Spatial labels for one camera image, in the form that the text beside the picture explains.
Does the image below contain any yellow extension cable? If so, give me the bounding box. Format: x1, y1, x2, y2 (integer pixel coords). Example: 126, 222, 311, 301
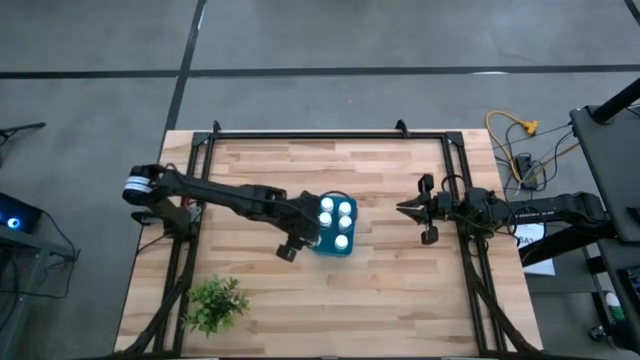
485, 109, 581, 186

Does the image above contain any black power strip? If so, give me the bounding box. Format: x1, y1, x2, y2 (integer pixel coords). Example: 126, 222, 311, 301
514, 153, 540, 191

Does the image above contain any black computer with blue light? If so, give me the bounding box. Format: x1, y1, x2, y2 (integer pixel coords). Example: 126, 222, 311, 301
0, 192, 45, 236

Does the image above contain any black tripod leg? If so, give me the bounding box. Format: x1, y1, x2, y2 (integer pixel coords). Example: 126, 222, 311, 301
0, 121, 48, 141

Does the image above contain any green artificial plant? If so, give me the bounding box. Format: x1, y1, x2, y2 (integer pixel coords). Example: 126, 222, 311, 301
182, 273, 250, 337

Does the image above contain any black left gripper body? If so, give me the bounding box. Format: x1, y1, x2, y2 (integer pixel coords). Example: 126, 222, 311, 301
277, 199, 321, 264

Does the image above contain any black stand bar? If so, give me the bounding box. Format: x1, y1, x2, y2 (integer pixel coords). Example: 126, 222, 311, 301
519, 219, 624, 269

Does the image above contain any blue plastic basket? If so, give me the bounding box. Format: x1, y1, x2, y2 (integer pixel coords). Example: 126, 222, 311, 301
311, 194, 359, 258

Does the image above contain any black metal table frame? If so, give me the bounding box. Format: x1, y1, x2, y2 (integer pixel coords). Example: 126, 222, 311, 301
117, 128, 541, 360

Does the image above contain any grey desk stand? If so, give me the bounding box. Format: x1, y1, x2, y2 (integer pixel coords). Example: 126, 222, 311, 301
0, 224, 81, 360

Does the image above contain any white paper sheet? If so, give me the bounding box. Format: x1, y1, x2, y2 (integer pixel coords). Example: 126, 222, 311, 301
512, 222, 557, 277

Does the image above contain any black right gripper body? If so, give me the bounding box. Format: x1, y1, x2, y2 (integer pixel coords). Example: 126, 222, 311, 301
418, 173, 441, 246

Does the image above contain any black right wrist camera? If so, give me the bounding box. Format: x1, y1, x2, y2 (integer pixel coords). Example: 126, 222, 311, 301
437, 192, 455, 220

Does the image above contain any black equipment cart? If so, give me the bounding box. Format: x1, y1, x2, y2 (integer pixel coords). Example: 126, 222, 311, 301
569, 77, 640, 246

